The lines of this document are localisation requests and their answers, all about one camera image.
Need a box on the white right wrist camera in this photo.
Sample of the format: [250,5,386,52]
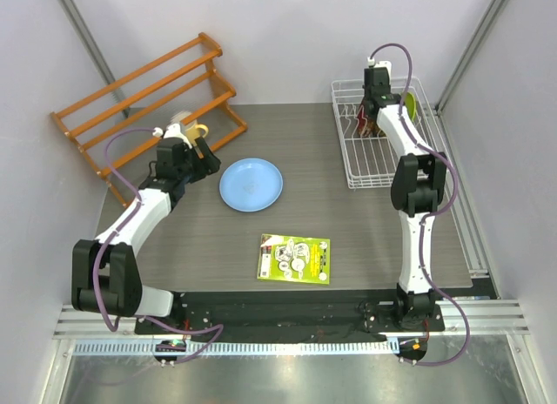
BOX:
[367,57,392,78]

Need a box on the green illustrated booklet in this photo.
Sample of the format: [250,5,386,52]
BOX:
[257,233,332,286]

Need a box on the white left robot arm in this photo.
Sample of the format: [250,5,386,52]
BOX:
[71,137,221,333]

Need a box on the aluminium front rail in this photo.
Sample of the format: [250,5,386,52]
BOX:
[53,300,529,361]

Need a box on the light blue plate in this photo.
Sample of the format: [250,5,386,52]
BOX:
[218,158,284,212]

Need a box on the aluminium frame post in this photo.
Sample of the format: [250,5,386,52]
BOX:
[434,0,510,115]
[50,0,131,118]

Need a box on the white wire dish rack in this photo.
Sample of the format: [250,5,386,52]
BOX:
[331,77,448,189]

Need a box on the white cup on shelf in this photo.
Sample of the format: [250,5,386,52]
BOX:
[171,111,192,128]

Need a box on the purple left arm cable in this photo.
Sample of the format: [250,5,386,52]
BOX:
[93,127,225,364]

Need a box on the aluminium frame post left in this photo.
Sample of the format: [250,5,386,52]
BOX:
[50,0,131,118]

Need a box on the yellow ceramic mug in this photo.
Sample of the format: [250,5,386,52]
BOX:
[185,122,209,145]

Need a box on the aluminium frame post right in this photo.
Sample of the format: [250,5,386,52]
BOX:
[434,0,510,115]

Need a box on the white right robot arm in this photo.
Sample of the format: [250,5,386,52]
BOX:
[359,60,446,331]

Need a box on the red patterned plate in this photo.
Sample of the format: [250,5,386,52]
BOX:
[356,104,375,138]

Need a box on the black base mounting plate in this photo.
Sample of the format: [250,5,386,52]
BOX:
[136,289,445,344]

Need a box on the lime green plate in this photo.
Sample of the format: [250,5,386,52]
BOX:
[405,92,417,121]

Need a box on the orange wooden shelf rack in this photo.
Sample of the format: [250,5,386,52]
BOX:
[50,32,248,206]

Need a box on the brown yellow-rimmed plate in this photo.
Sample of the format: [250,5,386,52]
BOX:
[372,124,386,138]

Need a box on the aluminium side rail right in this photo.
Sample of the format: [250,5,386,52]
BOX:
[433,110,494,281]

